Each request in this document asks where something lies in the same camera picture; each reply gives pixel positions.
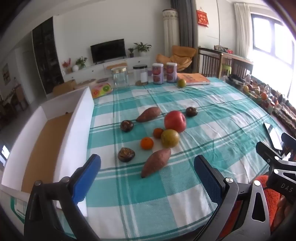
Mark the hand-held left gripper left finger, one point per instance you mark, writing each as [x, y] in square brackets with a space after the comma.
[87, 176]

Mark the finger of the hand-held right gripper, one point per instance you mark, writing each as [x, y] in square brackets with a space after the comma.
[268, 154]
[290, 144]

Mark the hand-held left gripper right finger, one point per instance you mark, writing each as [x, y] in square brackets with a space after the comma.
[208, 178]

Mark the dark brown water chestnut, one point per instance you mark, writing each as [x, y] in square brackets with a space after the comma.
[126, 126]
[191, 111]
[126, 154]

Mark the white box with cardboard bottom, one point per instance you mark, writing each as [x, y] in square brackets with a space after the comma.
[76, 129]

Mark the green-brown pear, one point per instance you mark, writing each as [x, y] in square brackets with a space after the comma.
[170, 138]

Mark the long sweet potato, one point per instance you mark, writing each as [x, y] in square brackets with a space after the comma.
[155, 162]

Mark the red apple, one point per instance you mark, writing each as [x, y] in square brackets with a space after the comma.
[175, 121]

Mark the bright orange tangerine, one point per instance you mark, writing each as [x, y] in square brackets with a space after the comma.
[146, 143]

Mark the small dark tangerine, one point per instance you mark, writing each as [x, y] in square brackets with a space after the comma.
[158, 133]

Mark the plump sweet potato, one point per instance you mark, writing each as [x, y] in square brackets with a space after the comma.
[148, 114]

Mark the black smartphone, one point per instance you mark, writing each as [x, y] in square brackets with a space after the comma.
[273, 136]

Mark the orange fleece clothing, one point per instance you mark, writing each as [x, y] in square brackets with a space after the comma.
[270, 199]

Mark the brown patterned cloth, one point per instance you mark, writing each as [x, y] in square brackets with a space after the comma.
[286, 115]

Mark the teal checked tablecloth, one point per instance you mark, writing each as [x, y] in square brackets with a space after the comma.
[208, 115]

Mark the fruit print tissue pack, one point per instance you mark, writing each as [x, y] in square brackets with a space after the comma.
[101, 91]

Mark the low wooden coffee table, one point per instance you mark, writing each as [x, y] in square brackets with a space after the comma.
[67, 85]

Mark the green plastic stool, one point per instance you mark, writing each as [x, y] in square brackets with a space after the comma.
[225, 69]

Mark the green citrus fruit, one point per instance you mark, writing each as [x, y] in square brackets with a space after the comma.
[181, 83]

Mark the wooden side table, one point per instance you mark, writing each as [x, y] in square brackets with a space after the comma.
[240, 59]

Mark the orange book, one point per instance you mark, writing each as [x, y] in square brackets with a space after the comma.
[194, 78]

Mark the glass jar with gold lid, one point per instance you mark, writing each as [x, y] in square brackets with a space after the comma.
[119, 77]

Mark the white television cabinet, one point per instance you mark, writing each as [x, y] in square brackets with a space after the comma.
[92, 69]

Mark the wooden slatted chair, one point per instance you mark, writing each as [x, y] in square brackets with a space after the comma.
[208, 61]

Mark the red printed can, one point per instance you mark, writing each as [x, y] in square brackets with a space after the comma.
[171, 72]
[158, 73]

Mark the window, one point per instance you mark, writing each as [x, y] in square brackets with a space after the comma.
[263, 34]

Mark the green plant with white vase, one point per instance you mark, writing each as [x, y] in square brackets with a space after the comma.
[79, 63]

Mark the glass jar with black lid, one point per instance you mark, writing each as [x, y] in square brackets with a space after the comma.
[140, 75]

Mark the red flower arrangement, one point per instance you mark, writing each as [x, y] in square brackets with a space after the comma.
[66, 63]

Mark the white curtain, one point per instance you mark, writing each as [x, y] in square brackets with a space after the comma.
[242, 30]

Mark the black television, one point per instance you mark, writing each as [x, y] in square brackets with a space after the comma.
[108, 51]

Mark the orange lounge chair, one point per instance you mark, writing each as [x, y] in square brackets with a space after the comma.
[180, 54]

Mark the dark glass cabinet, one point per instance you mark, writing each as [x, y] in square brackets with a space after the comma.
[47, 55]

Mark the small potted plant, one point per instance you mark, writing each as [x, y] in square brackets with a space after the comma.
[131, 52]

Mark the leafy potted plant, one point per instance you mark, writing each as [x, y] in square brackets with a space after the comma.
[142, 48]

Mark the white standing air conditioner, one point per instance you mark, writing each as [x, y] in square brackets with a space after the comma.
[171, 37]

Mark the grey curtain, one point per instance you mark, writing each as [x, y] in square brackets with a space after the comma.
[188, 23]

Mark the framed wall picture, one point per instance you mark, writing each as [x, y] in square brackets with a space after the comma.
[6, 73]

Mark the red wall hanging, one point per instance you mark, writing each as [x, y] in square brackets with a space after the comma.
[202, 17]

